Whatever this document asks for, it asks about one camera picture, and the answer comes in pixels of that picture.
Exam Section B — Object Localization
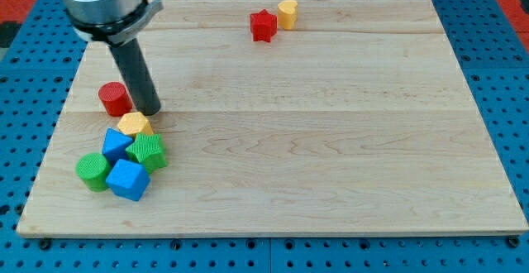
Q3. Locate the yellow heart block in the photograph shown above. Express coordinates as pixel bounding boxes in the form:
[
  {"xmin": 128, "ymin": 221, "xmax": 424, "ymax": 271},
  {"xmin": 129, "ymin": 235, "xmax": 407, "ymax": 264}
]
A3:
[{"xmin": 277, "ymin": 0, "xmax": 298, "ymax": 30}]

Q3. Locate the blue triangle block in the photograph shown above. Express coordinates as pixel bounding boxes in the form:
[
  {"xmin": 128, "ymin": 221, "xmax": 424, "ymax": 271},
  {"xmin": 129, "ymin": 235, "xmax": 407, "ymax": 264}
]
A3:
[{"xmin": 102, "ymin": 128, "xmax": 134, "ymax": 165}]

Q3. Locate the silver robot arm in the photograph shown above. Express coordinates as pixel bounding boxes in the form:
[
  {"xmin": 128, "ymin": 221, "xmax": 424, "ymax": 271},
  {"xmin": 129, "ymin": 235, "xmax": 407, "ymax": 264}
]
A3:
[{"xmin": 62, "ymin": 0, "xmax": 163, "ymax": 116}]

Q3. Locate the green star block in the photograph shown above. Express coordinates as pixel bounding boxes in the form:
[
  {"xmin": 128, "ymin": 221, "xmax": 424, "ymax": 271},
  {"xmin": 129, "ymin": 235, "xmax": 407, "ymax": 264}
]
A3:
[{"xmin": 126, "ymin": 133, "xmax": 168, "ymax": 174}]

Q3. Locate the blue cube block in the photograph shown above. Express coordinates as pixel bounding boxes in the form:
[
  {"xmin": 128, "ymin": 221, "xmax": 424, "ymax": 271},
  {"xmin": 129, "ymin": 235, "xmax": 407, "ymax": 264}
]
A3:
[{"xmin": 106, "ymin": 159, "xmax": 150, "ymax": 201}]

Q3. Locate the red star block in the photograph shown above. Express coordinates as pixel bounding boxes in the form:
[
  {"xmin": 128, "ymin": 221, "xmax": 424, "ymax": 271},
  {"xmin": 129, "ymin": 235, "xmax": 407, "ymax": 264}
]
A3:
[{"xmin": 250, "ymin": 9, "xmax": 277, "ymax": 42}]

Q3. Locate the red cylinder block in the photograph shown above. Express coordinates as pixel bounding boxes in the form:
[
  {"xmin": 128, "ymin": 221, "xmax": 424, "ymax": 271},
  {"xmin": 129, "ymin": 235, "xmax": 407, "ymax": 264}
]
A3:
[{"xmin": 98, "ymin": 82, "xmax": 132, "ymax": 117}]

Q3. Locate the green cylinder block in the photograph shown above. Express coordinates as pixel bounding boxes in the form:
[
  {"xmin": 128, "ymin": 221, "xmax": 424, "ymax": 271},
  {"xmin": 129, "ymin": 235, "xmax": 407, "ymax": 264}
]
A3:
[{"xmin": 75, "ymin": 152, "xmax": 112, "ymax": 192}]

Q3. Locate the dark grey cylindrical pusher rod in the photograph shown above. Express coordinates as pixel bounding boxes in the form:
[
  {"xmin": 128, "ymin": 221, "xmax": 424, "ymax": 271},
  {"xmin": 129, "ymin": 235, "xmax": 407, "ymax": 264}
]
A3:
[{"xmin": 110, "ymin": 39, "xmax": 161, "ymax": 116}]

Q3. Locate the yellow hexagon block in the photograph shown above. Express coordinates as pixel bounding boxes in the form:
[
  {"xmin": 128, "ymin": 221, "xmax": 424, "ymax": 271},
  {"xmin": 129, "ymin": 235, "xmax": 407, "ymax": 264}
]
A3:
[{"xmin": 117, "ymin": 112, "xmax": 154, "ymax": 138}]

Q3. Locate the wooden board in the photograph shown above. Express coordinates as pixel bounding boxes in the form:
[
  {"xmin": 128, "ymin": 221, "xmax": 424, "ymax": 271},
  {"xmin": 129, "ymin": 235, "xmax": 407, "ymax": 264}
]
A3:
[{"xmin": 17, "ymin": 0, "xmax": 528, "ymax": 238}]

